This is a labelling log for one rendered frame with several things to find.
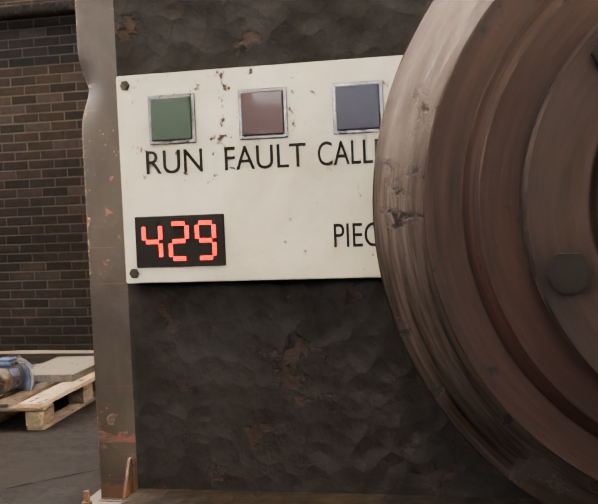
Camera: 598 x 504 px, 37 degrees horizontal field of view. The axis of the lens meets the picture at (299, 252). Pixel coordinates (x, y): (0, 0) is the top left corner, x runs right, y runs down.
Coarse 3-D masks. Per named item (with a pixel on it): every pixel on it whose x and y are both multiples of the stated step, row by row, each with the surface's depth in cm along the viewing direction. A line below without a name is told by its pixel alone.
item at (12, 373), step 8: (0, 360) 491; (8, 360) 490; (16, 360) 498; (24, 360) 509; (0, 368) 492; (8, 368) 491; (16, 368) 499; (24, 368) 501; (32, 368) 510; (0, 376) 482; (8, 376) 485; (16, 376) 491; (24, 376) 501; (32, 376) 493; (0, 384) 481; (8, 384) 484; (16, 384) 496; (24, 384) 502; (32, 384) 492; (0, 392) 482
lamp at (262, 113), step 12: (240, 96) 75; (252, 96) 75; (264, 96) 74; (276, 96) 74; (252, 108) 75; (264, 108) 74; (276, 108) 74; (252, 120) 75; (264, 120) 74; (276, 120) 74; (252, 132) 75; (264, 132) 75; (276, 132) 74
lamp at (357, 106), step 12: (372, 84) 72; (336, 96) 73; (348, 96) 73; (360, 96) 73; (372, 96) 73; (336, 108) 73; (348, 108) 73; (360, 108) 73; (372, 108) 73; (336, 120) 73; (348, 120) 73; (360, 120) 73; (372, 120) 73
